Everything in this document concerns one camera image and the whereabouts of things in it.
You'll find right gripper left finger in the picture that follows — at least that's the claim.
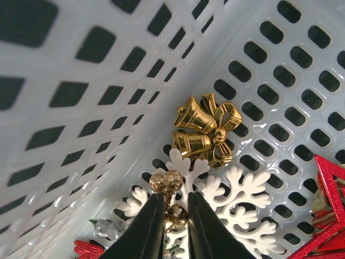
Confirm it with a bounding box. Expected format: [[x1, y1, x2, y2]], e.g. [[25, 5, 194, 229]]
[[101, 194, 164, 259]]

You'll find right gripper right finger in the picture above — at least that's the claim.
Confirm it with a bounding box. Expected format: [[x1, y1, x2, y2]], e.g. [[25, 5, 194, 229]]
[[188, 192, 254, 259]]

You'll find white snowflake ornament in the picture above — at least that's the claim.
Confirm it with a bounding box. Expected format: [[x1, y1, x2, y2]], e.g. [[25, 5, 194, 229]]
[[115, 148, 285, 258]]

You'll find red glitter reindeer ornament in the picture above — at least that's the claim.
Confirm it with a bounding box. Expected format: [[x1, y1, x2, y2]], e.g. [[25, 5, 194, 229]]
[[74, 240, 105, 259]]

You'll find gold double bell ornament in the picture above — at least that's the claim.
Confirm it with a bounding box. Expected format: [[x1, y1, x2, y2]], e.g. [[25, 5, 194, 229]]
[[172, 93, 242, 169]]

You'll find red star ornament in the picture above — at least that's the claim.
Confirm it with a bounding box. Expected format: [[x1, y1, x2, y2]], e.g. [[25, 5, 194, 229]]
[[289, 155, 344, 258]]

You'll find white perforated plastic basket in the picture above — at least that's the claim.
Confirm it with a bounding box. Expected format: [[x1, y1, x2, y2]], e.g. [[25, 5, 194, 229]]
[[1, 1, 344, 258]]

